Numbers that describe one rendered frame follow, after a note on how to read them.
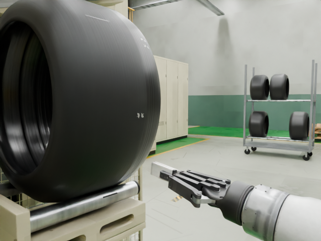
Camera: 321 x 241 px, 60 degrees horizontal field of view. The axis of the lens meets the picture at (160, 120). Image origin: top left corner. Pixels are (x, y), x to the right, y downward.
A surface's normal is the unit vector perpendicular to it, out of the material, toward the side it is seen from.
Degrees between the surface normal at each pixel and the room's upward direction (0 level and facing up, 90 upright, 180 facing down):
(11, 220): 90
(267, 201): 43
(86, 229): 90
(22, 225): 90
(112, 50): 68
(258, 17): 90
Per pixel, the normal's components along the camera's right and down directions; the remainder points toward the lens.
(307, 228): -0.57, -0.40
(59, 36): 0.04, -0.32
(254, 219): -0.65, 0.06
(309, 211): -0.36, -0.79
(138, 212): 0.76, 0.04
